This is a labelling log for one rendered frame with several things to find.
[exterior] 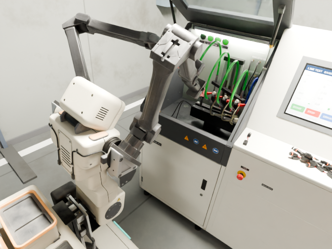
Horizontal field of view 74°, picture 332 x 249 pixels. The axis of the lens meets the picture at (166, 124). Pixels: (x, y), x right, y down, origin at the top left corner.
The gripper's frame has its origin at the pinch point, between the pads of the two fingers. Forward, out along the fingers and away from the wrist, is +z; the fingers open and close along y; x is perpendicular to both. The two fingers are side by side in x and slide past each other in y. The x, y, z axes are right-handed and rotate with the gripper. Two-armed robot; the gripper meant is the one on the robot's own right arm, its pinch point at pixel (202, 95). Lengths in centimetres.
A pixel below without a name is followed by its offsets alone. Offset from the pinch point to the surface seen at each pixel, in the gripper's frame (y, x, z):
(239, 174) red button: -23, -30, 36
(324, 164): 7, -61, 37
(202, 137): -17.8, -3.1, 22.8
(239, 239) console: -62, -45, 80
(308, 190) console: -9, -62, 37
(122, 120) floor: -61, 160, 112
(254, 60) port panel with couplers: 46, 6, 35
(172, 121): -21.0, 18.9, 17.7
